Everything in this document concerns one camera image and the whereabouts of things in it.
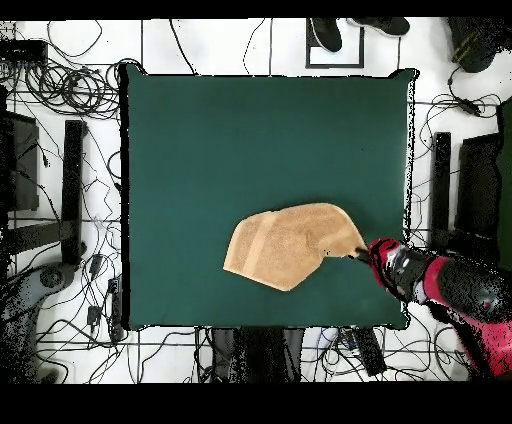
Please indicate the person's black shoe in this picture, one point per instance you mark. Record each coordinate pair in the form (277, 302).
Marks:
(384, 24)

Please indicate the black cabinet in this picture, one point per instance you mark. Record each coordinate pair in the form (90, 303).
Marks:
(22, 160)

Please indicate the black metal stand foot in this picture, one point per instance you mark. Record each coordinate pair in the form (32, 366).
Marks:
(72, 192)
(440, 180)

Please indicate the dark green table cloth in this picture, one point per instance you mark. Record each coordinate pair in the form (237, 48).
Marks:
(240, 140)

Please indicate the black flat box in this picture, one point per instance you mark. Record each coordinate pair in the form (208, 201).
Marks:
(24, 50)

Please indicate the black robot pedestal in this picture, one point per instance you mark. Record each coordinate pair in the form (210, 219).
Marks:
(260, 352)

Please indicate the black chair seat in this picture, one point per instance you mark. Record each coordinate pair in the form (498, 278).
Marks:
(478, 188)

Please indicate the black power adapter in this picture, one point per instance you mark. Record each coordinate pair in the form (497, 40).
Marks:
(468, 106)
(94, 316)

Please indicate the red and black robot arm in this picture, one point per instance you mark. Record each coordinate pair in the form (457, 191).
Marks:
(460, 288)

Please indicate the grey swivel chair base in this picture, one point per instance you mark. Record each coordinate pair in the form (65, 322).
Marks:
(24, 296)

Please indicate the tan terry towel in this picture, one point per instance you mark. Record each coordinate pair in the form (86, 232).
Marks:
(288, 244)

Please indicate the black power strip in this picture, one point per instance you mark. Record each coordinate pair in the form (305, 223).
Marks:
(116, 304)
(370, 352)

